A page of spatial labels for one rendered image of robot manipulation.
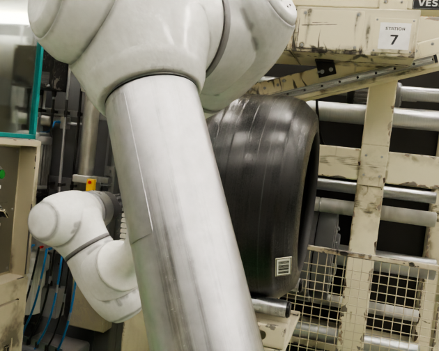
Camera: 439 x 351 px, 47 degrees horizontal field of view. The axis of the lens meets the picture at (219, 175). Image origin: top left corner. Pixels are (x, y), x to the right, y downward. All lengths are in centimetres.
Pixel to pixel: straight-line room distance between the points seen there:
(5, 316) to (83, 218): 51
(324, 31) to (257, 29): 108
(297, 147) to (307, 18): 58
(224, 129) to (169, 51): 79
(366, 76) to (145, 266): 143
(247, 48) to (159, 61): 16
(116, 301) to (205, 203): 59
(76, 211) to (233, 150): 42
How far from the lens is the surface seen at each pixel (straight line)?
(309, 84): 182
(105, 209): 114
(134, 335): 162
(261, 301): 139
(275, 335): 138
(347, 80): 181
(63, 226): 102
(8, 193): 146
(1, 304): 147
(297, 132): 129
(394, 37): 170
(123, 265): 97
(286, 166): 123
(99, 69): 53
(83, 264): 103
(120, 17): 52
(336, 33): 170
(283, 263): 128
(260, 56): 66
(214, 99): 71
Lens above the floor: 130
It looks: 3 degrees down
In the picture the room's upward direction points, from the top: 6 degrees clockwise
